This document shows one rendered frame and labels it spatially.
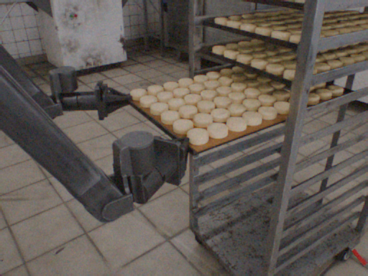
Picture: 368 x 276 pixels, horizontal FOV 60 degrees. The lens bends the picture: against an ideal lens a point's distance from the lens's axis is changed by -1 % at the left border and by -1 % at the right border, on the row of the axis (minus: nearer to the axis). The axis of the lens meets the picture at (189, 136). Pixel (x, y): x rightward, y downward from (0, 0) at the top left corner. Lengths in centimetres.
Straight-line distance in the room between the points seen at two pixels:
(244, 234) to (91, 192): 107
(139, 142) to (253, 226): 109
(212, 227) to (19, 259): 92
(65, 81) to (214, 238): 92
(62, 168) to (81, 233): 130
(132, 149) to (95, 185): 8
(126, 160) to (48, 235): 133
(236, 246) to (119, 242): 59
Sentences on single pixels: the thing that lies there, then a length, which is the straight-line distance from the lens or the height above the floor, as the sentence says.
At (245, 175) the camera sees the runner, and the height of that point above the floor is 32.
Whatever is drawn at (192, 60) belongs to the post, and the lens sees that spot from 113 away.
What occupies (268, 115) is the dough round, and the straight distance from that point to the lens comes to 86.
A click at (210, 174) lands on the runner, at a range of 140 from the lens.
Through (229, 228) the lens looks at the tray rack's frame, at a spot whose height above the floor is 15.
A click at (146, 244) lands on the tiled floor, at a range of 168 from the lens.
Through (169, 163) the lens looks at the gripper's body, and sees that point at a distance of 64.
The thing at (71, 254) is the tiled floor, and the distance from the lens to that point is 172.
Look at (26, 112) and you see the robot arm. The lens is 47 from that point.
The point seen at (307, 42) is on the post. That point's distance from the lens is 78.
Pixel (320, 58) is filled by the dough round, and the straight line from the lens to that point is 105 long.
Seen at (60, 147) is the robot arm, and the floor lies 100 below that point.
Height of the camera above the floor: 124
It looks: 29 degrees down
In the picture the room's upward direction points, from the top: straight up
